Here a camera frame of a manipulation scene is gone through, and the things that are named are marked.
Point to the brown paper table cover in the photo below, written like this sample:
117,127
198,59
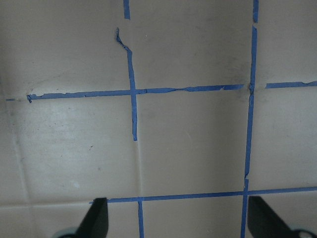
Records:
176,111

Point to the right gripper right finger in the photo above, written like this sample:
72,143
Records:
263,222

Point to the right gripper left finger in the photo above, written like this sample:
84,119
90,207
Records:
95,223

